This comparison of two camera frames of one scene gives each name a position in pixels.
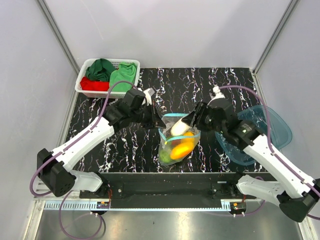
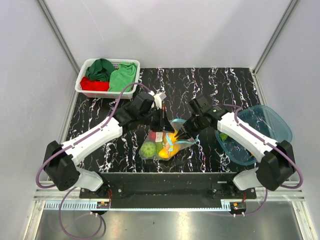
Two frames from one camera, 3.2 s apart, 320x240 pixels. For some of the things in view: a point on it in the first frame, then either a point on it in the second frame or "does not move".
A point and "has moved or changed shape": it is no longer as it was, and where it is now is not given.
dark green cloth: [100, 70] does not move
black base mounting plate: [163, 190] does not move
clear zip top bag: [177, 139] has moved or changed shape
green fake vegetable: [165, 156] to [148, 149]
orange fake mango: [183, 148] to [169, 151]
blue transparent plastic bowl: [237, 154] does not move
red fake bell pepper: [176, 142] to [152, 135]
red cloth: [87, 84] does not move
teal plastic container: [281, 133] does not move
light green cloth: [126, 71] does not move
